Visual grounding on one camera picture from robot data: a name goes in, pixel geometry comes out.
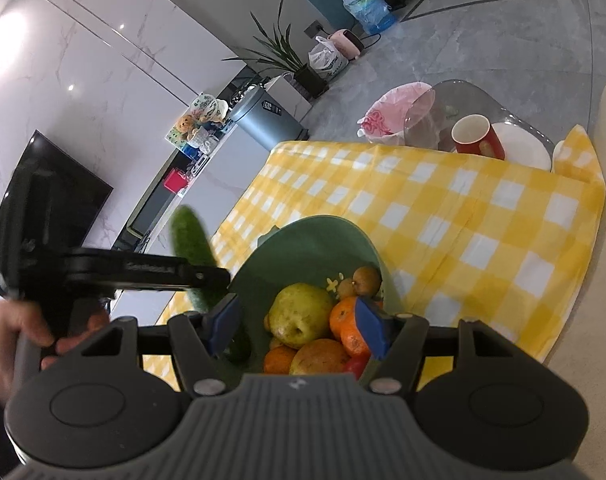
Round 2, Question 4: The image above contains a potted long-leaf plant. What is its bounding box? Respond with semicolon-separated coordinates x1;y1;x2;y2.
222;0;330;101

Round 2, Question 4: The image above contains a pink heater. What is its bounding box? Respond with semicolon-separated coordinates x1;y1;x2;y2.
329;29;364;60

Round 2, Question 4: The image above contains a yellow-green pear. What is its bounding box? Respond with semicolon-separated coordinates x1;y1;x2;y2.
289;338;351;376
268;282;336;350

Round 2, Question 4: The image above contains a person's left hand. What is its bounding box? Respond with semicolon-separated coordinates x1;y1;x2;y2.
0;300;112;404

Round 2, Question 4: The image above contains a green colander bowl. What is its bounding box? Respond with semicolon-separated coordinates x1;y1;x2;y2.
227;215;401;376

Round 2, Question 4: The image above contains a red cup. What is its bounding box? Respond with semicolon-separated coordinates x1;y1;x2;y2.
451;115;506;161

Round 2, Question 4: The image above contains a red box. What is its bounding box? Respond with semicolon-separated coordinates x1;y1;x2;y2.
163;170;190;193

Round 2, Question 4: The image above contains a green cucumber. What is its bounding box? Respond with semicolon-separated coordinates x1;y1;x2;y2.
170;205;254;366

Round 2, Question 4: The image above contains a colourful picture board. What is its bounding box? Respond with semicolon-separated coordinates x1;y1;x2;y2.
165;94;218;151

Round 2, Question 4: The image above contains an orange tangerine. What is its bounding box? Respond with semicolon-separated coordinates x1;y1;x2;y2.
329;297;364;341
340;332;378;359
263;346;298;375

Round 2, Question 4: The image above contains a blue water jug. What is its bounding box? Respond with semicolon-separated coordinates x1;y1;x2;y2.
333;0;398;36

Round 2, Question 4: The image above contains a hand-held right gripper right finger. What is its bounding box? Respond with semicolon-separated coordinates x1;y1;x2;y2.
355;296;518;397

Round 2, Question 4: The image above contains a red cherry tomato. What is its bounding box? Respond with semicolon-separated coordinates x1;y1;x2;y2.
343;356;371;380

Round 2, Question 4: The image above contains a white plastic bag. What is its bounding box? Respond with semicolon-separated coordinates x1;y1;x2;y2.
309;36;350;80

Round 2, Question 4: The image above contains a black television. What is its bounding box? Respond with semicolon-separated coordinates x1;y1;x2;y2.
0;130;114;261

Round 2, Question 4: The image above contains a patterned hat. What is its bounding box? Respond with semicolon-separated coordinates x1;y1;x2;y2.
190;92;230;126

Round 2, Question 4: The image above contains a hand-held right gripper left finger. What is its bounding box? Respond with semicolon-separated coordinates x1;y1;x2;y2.
80;294;242;397

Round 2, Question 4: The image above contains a white media console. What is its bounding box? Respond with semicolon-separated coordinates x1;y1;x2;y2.
110;125;314;321

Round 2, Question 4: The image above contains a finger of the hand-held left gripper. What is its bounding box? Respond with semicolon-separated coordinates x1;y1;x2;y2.
180;260;232;293

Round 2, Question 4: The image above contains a silver-blue trash can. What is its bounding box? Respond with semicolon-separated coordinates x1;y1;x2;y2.
228;84;308;153

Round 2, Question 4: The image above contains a brown kiwi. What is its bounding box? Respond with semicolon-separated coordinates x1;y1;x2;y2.
353;266;382;295

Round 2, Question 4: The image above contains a yellow checked tablecloth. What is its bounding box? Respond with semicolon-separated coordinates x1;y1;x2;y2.
153;125;606;393

